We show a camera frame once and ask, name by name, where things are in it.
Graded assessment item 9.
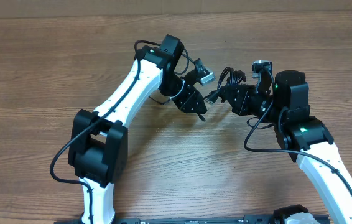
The black USB cable with tag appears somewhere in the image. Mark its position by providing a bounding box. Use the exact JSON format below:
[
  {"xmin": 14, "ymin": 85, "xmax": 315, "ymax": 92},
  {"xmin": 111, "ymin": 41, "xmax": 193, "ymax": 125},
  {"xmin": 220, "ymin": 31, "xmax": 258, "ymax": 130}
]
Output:
[{"xmin": 203, "ymin": 66, "xmax": 247, "ymax": 106}]

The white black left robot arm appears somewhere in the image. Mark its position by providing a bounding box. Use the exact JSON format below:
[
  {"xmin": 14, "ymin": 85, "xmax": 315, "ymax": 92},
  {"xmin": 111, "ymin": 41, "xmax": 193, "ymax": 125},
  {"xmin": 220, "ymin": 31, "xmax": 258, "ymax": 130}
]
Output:
[{"xmin": 68, "ymin": 35, "xmax": 215, "ymax": 223}]

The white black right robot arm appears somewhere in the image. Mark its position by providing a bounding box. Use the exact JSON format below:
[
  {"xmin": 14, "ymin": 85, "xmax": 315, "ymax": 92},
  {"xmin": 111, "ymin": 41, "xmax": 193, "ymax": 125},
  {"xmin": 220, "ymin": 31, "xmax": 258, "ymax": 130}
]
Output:
[{"xmin": 216, "ymin": 68, "xmax": 352, "ymax": 223}]

